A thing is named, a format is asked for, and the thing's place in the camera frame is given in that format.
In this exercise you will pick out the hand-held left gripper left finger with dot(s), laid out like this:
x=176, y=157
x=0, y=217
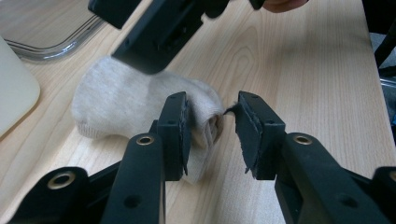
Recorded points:
x=146, y=174

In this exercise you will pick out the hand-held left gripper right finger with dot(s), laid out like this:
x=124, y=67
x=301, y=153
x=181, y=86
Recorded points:
x=299, y=174

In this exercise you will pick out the beige sock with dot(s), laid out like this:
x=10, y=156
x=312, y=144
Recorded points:
x=124, y=99

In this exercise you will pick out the clear lid with white knob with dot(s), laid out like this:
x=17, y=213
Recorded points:
x=40, y=25

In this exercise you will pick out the white compartment storage box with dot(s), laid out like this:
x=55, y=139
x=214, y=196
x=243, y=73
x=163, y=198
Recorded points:
x=14, y=90

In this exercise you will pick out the black tripod stand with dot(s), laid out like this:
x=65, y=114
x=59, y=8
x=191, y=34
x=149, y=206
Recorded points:
x=384, y=37

